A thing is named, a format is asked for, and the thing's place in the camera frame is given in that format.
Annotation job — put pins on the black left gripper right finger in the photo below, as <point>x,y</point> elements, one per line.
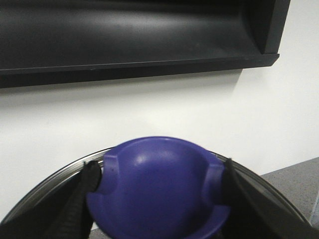
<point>253,216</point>

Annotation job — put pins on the black range hood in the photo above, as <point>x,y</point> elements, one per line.
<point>45,42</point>

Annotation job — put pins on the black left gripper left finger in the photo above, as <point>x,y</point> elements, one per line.
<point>64,215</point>

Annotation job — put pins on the glass lid with blue knob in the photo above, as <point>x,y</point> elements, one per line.
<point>156,188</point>

